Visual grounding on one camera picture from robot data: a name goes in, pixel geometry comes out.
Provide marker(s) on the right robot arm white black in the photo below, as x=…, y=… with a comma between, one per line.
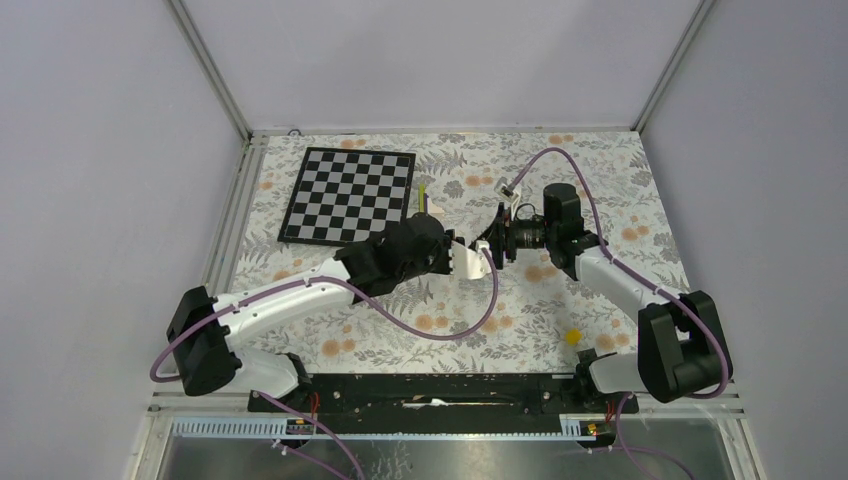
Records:
x=681, y=349

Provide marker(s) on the white slotted cable duct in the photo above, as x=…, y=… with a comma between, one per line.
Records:
x=556, y=427

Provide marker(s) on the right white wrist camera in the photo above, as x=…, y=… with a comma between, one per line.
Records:
x=510, y=194

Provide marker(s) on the yellow small cube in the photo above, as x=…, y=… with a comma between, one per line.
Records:
x=573, y=337

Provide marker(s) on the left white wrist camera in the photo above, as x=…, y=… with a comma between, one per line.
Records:
x=471, y=263

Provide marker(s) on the green white small block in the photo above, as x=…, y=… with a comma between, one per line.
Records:
x=427, y=205

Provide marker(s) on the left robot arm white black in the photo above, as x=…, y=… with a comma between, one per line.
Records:
x=210, y=337

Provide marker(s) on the floral patterned mat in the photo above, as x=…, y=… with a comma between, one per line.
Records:
x=436, y=323

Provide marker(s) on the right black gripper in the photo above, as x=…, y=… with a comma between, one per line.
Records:
x=501, y=235

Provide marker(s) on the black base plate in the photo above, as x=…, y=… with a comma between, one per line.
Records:
x=460, y=396

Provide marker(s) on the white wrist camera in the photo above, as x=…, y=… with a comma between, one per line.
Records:
x=471, y=263
x=510, y=194

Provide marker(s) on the black white chessboard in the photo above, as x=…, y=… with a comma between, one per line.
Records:
x=342, y=196

